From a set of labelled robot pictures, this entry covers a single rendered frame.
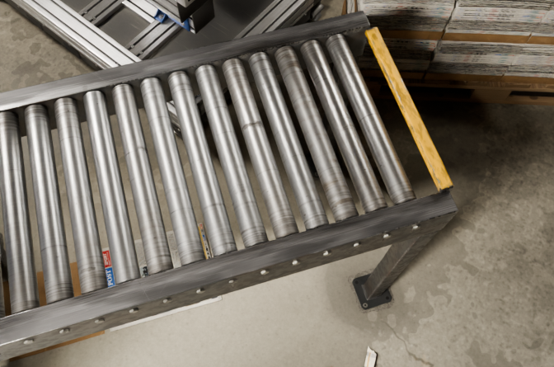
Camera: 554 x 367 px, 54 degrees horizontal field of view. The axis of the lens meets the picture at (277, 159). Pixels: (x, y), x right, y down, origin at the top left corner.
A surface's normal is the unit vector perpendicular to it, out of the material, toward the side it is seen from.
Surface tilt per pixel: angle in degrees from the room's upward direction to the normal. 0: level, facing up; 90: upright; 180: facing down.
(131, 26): 0
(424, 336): 0
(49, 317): 0
